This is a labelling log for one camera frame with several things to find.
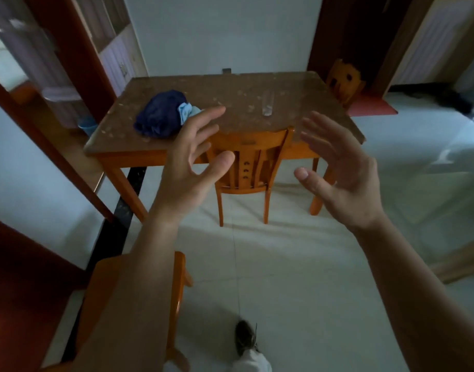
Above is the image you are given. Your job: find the person's right hand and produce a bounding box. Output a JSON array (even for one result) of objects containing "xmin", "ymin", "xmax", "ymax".
[{"xmin": 294, "ymin": 111, "xmax": 386, "ymax": 232}]

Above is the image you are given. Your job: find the person's left hand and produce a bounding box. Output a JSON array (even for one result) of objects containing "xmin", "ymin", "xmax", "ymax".
[{"xmin": 150, "ymin": 105, "xmax": 236, "ymax": 222}]

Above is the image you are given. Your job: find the person's right forearm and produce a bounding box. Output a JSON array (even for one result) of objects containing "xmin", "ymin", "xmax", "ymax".
[{"xmin": 353, "ymin": 217, "xmax": 474, "ymax": 372}]

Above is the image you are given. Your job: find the person's left forearm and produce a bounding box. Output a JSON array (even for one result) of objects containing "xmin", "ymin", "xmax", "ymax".
[{"xmin": 72, "ymin": 211, "xmax": 182, "ymax": 372}]

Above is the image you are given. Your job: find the light blue cloth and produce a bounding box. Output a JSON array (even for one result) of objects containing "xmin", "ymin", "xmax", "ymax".
[{"xmin": 177, "ymin": 102, "xmax": 203, "ymax": 126}]

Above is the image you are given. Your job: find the orange wooden chair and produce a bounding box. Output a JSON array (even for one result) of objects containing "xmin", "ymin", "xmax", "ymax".
[
  {"xmin": 204, "ymin": 126, "xmax": 295, "ymax": 227},
  {"xmin": 325, "ymin": 59, "xmax": 366, "ymax": 109},
  {"xmin": 39, "ymin": 251, "xmax": 194, "ymax": 372}
]

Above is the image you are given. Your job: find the dark blue cloth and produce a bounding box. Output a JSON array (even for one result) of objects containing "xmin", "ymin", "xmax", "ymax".
[{"xmin": 133, "ymin": 90, "xmax": 188, "ymax": 138}]

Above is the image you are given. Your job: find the wooden table with stone top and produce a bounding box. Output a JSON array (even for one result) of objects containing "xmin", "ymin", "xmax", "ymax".
[{"xmin": 84, "ymin": 71, "xmax": 366, "ymax": 223}]

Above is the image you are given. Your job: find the red door mat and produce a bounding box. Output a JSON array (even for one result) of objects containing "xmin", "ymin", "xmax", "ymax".
[{"xmin": 346, "ymin": 93, "xmax": 399, "ymax": 117}]

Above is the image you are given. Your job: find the clear drinking glass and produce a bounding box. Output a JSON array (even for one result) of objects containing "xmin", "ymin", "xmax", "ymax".
[{"xmin": 261, "ymin": 90, "xmax": 275, "ymax": 117}]

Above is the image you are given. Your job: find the blue plastic bucket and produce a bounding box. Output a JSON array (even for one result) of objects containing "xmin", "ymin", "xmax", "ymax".
[{"xmin": 78, "ymin": 116, "xmax": 99, "ymax": 137}]

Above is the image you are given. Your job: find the person's dark shoe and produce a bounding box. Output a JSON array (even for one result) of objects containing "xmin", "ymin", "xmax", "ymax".
[{"xmin": 235, "ymin": 320, "xmax": 260, "ymax": 358}]

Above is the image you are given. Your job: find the person's white trouser leg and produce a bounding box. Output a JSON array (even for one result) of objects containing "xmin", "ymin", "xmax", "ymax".
[{"xmin": 231, "ymin": 349, "xmax": 273, "ymax": 372}]

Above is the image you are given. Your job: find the white cabinet with wooden frame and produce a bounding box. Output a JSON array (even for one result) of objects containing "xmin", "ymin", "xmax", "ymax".
[
  {"xmin": 68, "ymin": 0, "xmax": 149, "ymax": 98},
  {"xmin": 370, "ymin": 0, "xmax": 474, "ymax": 98}
]

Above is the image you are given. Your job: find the glass door with wooden frame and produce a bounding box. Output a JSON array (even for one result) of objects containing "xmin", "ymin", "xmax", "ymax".
[{"xmin": 0, "ymin": 0, "xmax": 117, "ymax": 130}]

